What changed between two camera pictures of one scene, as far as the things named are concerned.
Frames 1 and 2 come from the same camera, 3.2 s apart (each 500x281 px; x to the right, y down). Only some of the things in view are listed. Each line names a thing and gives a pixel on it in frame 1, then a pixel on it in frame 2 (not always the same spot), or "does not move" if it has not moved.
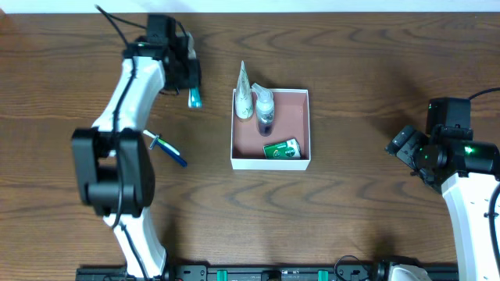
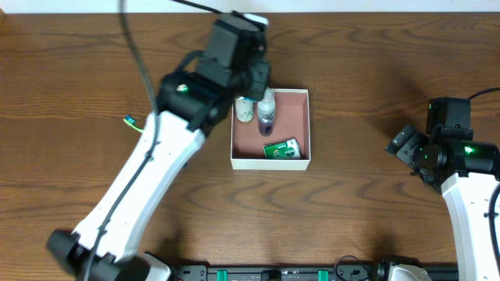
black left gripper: x=187 y=72 → x=255 y=89
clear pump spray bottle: x=265 y=106 does not move
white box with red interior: x=291 y=120 does not move
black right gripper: x=404 y=145 does not move
